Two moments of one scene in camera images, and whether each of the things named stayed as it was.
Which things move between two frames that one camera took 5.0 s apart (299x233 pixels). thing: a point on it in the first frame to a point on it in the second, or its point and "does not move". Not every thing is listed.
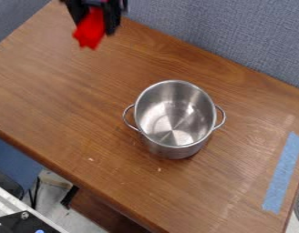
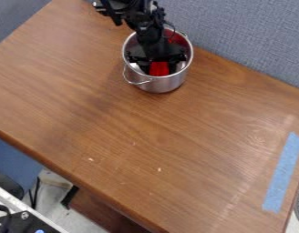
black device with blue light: x=21 y=222 does not move
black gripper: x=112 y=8 to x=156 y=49
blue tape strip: x=278 y=188 does not move
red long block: x=89 y=30 to x=159 y=68
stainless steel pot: x=175 y=116 to x=176 y=42
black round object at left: x=8 y=183 does not move
